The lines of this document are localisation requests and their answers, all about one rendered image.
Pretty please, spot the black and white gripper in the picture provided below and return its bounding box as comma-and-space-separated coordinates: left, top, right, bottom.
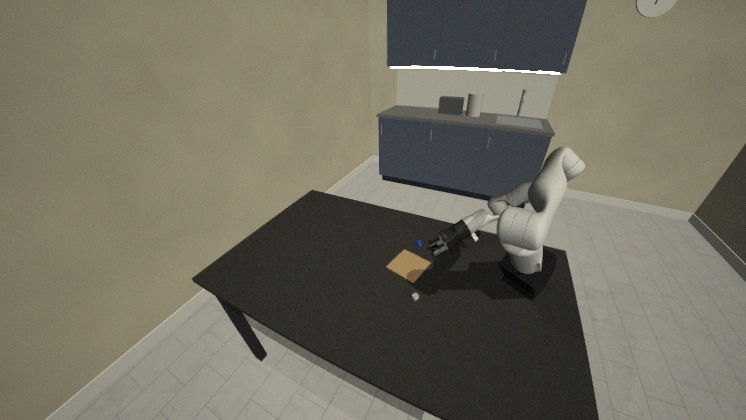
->
430, 215, 480, 256

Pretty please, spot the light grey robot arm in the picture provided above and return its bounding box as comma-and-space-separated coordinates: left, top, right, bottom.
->
472, 146, 585, 274

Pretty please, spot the tan square mat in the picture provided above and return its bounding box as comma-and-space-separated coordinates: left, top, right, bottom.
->
386, 249, 431, 283

